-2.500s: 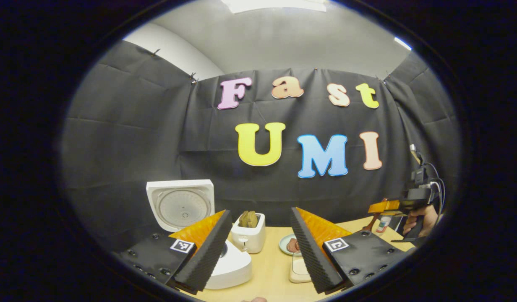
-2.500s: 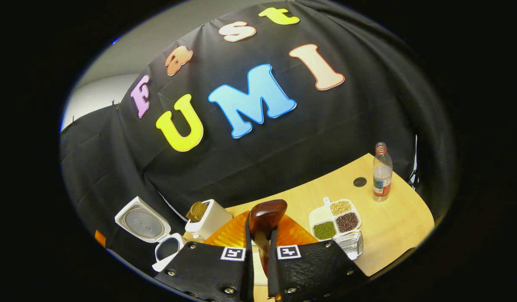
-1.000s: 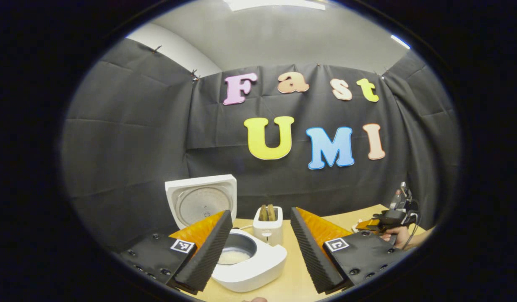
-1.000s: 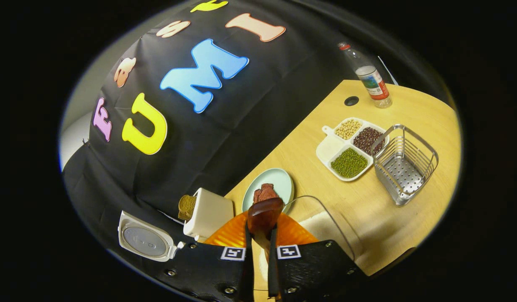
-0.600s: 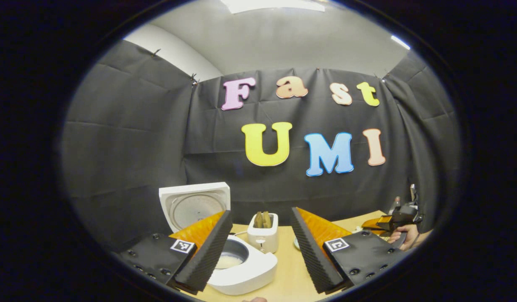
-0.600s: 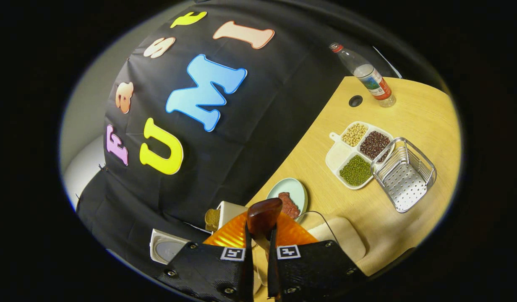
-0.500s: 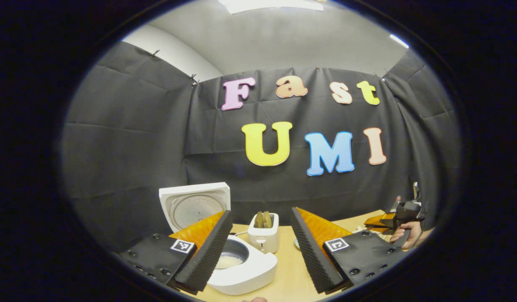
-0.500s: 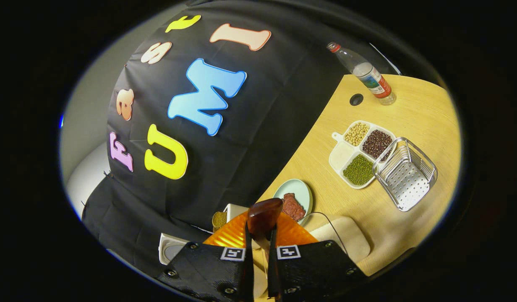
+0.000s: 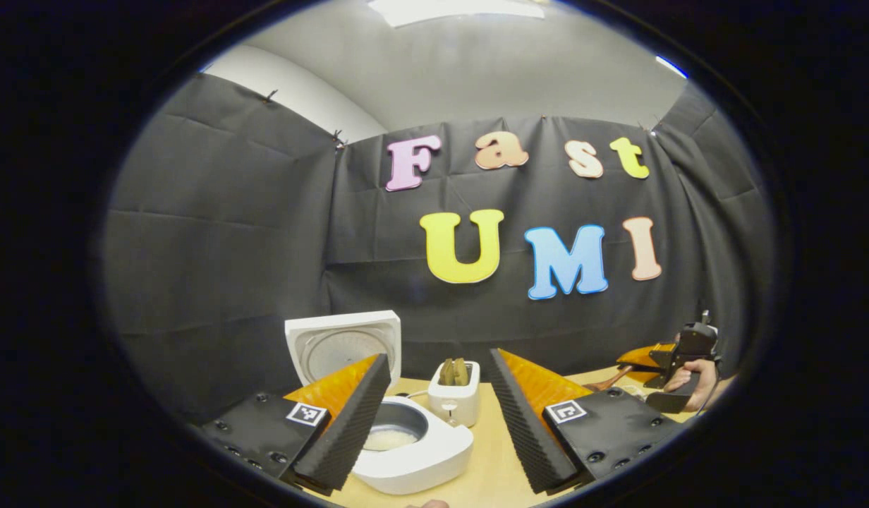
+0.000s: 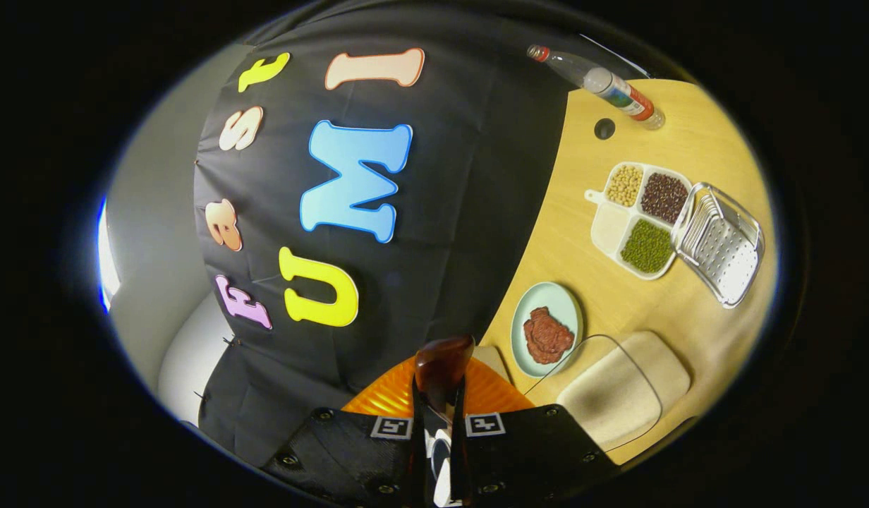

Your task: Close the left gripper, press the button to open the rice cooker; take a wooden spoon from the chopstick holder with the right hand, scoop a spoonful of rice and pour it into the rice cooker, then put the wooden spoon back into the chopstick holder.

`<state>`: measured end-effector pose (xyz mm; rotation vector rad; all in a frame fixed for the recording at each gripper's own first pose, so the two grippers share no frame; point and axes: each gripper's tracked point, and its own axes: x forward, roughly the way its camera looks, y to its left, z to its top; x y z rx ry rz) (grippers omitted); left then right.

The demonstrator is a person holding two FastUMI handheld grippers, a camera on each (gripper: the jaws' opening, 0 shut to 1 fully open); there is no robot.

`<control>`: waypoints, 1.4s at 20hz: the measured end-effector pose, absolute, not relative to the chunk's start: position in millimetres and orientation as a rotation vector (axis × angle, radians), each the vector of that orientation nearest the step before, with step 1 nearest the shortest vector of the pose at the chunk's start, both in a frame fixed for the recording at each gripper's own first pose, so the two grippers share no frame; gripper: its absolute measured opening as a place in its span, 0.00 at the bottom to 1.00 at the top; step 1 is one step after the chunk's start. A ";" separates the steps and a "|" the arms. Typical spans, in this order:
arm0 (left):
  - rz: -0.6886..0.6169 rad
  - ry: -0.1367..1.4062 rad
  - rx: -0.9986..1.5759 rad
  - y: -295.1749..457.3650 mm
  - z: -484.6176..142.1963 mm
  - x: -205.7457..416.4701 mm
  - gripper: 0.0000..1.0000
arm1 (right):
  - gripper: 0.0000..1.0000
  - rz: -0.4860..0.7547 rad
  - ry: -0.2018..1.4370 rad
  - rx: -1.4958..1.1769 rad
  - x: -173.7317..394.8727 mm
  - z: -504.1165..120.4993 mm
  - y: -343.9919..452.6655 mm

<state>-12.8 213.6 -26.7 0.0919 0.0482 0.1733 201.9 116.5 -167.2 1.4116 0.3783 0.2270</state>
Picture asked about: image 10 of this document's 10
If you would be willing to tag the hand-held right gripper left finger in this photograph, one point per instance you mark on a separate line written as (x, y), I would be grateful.
(350, 458)

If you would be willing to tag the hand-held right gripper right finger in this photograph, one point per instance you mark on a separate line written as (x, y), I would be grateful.
(519, 458)

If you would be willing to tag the brown wooden spoon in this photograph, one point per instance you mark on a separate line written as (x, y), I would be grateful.
(441, 367)

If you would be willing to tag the reddish brown meat piece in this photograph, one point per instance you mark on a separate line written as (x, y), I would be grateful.
(540, 319)
(551, 347)

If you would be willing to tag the clear plastic container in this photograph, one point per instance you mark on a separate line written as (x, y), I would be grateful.
(618, 395)

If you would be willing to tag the light green plate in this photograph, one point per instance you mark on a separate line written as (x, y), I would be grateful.
(558, 300)

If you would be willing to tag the white divided grain tray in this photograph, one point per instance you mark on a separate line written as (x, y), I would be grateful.
(607, 240)

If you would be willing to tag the green mung beans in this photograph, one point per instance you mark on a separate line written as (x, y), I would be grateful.
(646, 245)

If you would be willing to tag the black backdrop cloth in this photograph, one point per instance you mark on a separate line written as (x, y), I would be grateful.
(463, 212)

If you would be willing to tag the yellow soybeans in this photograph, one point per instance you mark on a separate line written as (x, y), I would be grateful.
(625, 185)

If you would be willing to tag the dark red beans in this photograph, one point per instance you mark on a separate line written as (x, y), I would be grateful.
(664, 197)

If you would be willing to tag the clear plastic water bottle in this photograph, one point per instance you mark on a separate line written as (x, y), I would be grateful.
(618, 88)

